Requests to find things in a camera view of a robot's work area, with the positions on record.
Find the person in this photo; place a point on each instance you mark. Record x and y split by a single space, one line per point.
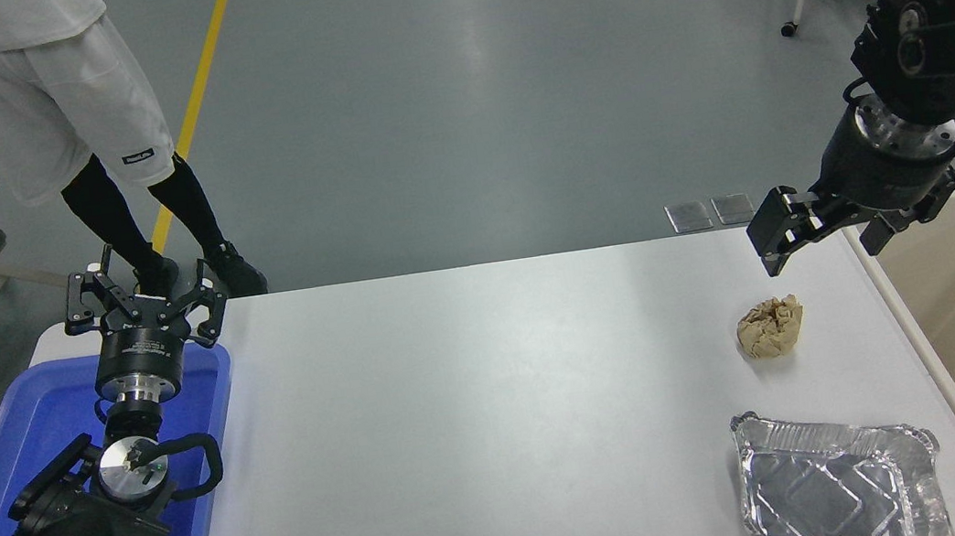
30 96

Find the crumpled tan paper ball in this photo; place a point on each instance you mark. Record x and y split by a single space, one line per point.
772 329

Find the metal floor plate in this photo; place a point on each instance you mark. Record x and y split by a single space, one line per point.
735 209
689 217

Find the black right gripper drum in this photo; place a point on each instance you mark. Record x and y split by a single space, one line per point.
876 174

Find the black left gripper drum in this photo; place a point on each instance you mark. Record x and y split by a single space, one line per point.
139 349

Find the silver foil tray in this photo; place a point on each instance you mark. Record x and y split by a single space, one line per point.
839 488

